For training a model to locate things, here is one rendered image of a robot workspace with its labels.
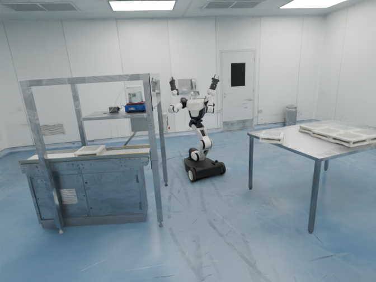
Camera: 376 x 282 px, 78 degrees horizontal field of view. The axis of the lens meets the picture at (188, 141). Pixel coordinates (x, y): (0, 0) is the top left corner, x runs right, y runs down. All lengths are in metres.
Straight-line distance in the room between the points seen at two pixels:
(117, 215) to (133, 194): 0.32
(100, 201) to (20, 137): 4.46
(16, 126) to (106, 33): 3.11
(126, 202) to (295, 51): 5.98
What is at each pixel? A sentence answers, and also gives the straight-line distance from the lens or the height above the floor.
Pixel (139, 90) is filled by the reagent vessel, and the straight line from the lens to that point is 2.41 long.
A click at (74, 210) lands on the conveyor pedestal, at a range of 2.97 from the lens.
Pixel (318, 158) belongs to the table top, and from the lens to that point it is 2.38.
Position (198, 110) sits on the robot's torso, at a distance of 3.57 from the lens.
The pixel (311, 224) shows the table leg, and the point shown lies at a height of 0.11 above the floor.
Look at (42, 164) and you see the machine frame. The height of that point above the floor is 0.81.
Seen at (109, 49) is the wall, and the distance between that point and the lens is 6.17.
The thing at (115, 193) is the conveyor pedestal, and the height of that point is 0.38.
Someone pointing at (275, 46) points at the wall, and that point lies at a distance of 6.99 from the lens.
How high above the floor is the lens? 1.60
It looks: 16 degrees down
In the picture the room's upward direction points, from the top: 3 degrees counter-clockwise
